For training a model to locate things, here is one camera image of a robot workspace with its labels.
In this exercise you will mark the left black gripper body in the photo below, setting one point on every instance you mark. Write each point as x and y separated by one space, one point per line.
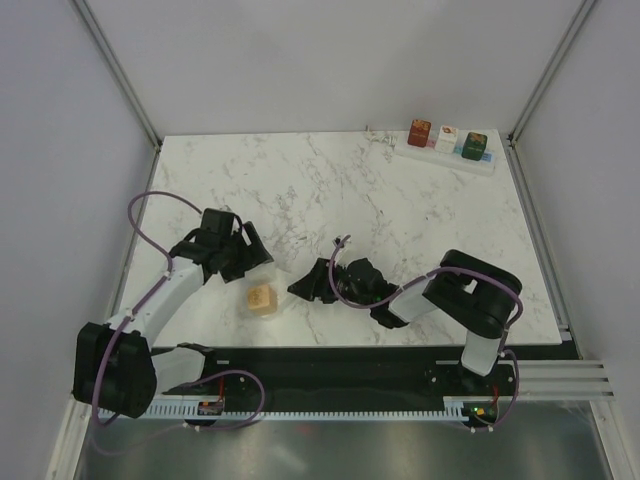
230 247

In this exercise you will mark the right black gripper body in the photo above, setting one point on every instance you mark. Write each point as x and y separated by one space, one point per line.
345 290

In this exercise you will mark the white cube socket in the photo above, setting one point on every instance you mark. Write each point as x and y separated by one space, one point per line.
270 274

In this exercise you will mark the beige cube plug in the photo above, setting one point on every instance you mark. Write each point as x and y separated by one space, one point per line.
262 300

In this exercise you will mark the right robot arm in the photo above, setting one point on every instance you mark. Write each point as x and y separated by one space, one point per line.
479 296

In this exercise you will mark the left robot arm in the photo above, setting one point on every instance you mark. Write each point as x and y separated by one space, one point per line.
115 368

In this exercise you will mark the red cube plug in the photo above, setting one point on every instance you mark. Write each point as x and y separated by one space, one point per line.
419 132

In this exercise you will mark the white cube plug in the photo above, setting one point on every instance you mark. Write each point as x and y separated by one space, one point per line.
446 139

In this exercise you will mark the green cube plug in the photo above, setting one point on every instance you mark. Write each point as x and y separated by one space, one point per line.
474 146

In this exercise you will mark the white power strip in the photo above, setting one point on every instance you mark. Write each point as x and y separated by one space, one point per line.
484 167

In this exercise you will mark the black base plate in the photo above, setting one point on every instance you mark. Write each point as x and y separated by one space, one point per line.
344 379

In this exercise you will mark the white cable duct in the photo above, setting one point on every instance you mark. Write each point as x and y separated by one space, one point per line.
195 408

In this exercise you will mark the aluminium frame rail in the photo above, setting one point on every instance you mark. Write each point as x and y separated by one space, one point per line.
538 377

